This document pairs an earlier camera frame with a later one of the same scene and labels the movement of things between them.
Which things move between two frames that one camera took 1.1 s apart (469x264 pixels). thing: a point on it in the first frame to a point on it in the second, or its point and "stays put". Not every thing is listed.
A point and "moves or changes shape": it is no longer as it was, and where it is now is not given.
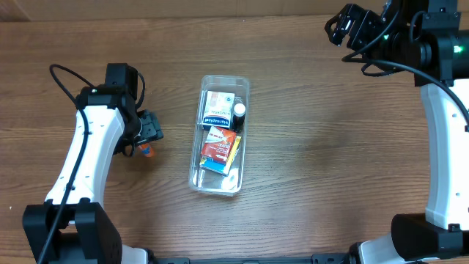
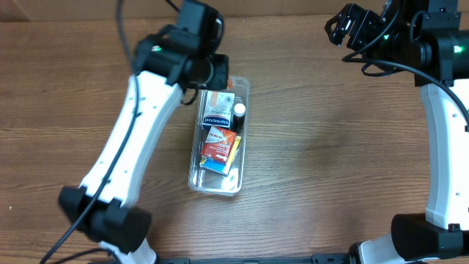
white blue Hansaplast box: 218,111 stays put
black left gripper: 151,129 to 221,71
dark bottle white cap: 238,119 stays put
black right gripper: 356,30 stays put
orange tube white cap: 146,149 moves or changes shape
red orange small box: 218,144 stays put
